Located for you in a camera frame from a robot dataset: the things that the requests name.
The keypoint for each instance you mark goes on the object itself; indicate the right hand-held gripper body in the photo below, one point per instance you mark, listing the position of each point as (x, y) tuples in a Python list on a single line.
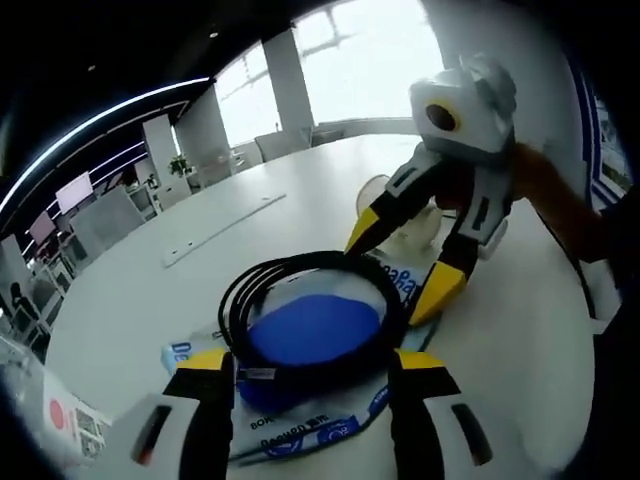
[(475, 135)]

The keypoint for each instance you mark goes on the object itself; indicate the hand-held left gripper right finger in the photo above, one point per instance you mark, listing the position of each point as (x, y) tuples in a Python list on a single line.
[(445, 440)]

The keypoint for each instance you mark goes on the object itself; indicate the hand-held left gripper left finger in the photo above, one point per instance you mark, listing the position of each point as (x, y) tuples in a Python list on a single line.
[(145, 440)]

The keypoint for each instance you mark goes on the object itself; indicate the white paper cup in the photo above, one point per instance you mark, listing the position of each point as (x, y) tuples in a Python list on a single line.
[(417, 232)]

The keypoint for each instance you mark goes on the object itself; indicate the clear water bottle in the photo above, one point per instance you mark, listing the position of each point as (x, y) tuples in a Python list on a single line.
[(60, 415)]

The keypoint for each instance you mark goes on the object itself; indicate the blue wet wipes pack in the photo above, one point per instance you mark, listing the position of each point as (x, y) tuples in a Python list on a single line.
[(310, 325)]

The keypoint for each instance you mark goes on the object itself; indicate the large window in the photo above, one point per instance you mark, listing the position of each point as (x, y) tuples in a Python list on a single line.
[(370, 60)]

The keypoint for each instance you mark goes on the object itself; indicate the white table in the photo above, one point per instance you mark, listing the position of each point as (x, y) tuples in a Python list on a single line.
[(150, 240)]

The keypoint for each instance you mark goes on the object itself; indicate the green potted plant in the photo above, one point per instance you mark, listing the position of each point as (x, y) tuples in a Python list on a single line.
[(180, 166)]

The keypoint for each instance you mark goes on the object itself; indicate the white mesh office chair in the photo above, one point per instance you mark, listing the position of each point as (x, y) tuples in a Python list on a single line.
[(102, 220)]

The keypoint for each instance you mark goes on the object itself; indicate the long curved ceiling light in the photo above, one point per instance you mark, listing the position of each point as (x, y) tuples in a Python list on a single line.
[(100, 120)]

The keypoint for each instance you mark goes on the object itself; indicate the blue white wall poster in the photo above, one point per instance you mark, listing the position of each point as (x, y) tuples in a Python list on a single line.
[(600, 140)]

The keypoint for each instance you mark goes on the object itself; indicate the small pink wall screen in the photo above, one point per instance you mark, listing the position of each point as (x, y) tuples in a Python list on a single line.
[(41, 226)]

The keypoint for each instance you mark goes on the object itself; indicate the large pink wall screen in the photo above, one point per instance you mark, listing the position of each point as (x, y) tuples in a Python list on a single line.
[(75, 192)]

